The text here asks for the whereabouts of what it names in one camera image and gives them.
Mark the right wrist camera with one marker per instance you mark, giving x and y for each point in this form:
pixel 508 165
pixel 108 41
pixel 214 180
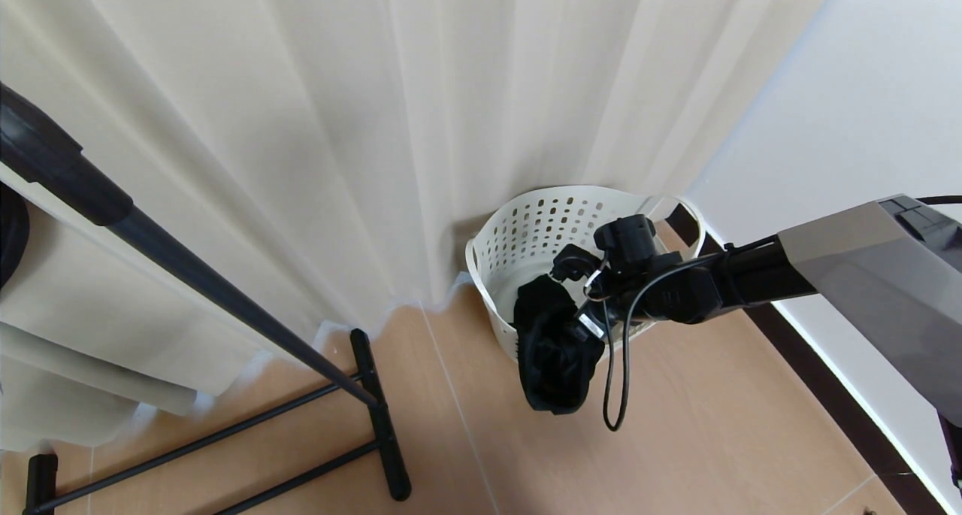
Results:
pixel 573 263

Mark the black sleeveless shirt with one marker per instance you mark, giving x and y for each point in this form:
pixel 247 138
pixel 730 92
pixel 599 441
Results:
pixel 556 365

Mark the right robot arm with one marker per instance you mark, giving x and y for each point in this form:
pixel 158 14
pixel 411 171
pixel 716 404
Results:
pixel 864 274

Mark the white laundry basket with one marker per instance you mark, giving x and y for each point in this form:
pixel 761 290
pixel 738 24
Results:
pixel 526 229

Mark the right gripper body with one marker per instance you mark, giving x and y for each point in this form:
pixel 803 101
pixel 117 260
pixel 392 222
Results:
pixel 609 312

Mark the beige curtain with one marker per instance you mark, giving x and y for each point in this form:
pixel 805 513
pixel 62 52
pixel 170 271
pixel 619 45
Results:
pixel 376 124

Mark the black clothes rack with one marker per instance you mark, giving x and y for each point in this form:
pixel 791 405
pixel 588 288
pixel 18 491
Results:
pixel 188 271

